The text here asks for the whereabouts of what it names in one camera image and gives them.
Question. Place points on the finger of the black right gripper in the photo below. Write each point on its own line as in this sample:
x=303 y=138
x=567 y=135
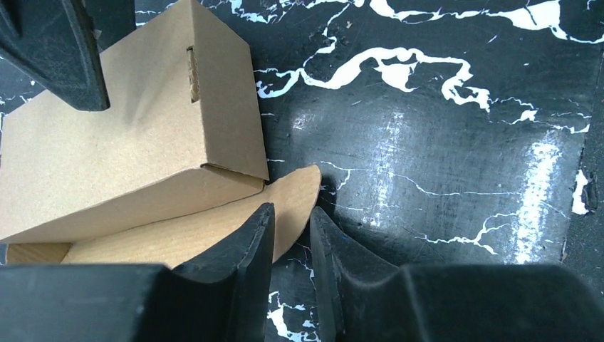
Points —
x=58 y=44

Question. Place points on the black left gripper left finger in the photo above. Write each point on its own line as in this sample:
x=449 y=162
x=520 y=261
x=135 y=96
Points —
x=218 y=295

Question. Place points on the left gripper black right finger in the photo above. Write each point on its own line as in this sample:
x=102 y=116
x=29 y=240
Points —
x=362 y=297

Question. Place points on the brown cardboard box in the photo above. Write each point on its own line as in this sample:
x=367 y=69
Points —
x=174 y=165

